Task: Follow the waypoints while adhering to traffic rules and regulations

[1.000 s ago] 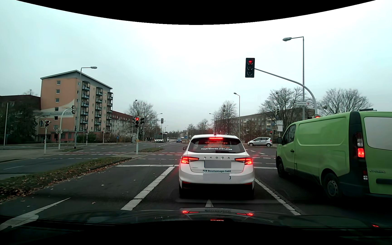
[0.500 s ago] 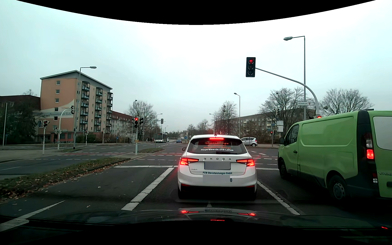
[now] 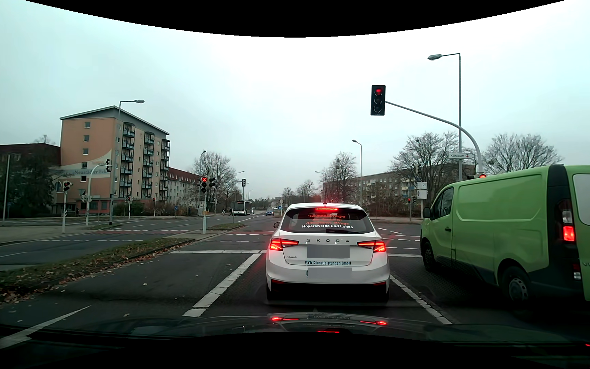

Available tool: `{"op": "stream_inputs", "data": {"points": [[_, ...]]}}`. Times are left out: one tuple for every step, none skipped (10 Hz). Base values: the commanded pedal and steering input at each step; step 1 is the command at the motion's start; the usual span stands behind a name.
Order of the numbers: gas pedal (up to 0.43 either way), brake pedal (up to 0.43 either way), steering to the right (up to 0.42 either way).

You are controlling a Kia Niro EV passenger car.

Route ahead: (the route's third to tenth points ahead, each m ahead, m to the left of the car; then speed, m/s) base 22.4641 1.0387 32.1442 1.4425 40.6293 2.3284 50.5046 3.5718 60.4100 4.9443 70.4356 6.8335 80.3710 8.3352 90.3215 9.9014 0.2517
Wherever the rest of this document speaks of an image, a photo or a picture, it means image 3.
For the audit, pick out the dark green trees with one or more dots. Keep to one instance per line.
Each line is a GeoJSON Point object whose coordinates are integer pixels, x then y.
{"type": "Point", "coordinates": [31, 187]}

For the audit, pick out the grey pavement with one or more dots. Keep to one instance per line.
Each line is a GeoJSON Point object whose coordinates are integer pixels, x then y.
{"type": "Point", "coordinates": [18, 233]}

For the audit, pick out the white bus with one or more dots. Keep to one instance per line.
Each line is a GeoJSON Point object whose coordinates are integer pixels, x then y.
{"type": "Point", "coordinates": [242, 207]}

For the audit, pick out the long building with red roof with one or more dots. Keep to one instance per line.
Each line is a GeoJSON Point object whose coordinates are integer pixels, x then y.
{"type": "Point", "coordinates": [182, 187]}

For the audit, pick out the grey pole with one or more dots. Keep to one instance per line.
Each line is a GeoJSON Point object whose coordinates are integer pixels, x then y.
{"type": "Point", "coordinates": [6, 187]}

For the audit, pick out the traffic light on median pole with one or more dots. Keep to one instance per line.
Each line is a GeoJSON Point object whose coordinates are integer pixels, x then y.
{"type": "Point", "coordinates": [204, 185]}

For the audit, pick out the car's own bonnet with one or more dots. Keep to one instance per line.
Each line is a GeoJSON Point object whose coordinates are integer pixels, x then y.
{"type": "Point", "coordinates": [295, 338]}

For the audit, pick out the tall grey lamp post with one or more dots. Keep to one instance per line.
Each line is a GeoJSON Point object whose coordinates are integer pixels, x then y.
{"type": "Point", "coordinates": [459, 112]}

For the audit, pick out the green van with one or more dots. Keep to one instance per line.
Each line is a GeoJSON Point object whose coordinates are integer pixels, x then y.
{"type": "Point", "coordinates": [530, 230]}

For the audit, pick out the traffic light on grey pole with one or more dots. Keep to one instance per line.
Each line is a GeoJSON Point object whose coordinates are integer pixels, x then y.
{"type": "Point", "coordinates": [64, 200]}

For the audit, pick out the grey asphalt road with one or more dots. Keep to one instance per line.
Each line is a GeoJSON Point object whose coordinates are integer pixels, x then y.
{"type": "Point", "coordinates": [136, 287]}

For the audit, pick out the traffic light on mast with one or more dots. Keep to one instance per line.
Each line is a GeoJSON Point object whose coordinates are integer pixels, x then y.
{"type": "Point", "coordinates": [242, 184]}

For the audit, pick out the traffic light with signs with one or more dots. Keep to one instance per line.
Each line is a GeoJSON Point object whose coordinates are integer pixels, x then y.
{"type": "Point", "coordinates": [421, 192]}

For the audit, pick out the grey apartment building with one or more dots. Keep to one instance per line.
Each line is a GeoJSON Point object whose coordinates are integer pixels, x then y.
{"type": "Point", "coordinates": [382, 187]}

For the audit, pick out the grass median strip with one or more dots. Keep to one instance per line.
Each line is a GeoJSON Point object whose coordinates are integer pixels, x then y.
{"type": "Point", "coordinates": [64, 269]}

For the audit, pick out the white hatchback car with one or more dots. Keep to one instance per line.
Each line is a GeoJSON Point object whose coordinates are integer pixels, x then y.
{"type": "Point", "coordinates": [327, 256]}

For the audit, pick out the bare tree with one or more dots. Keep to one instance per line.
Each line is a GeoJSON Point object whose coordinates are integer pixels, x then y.
{"type": "Point", "coordinates": [520, 151]}
{"type": "Point", "coordinates": [215, 177]}
{"type": "Point", "coordinates": [425, 159]}
{"type": "Point", "coordinates": [340, 179]}

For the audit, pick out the grass traffic island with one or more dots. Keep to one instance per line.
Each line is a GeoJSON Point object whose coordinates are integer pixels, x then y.
{"type": "Point", "coordinates": [226, 226]}

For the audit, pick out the orange multi-storey apartment building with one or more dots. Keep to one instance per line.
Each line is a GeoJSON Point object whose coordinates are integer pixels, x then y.
{"type": "Point", "coordinates": [95, 153]}

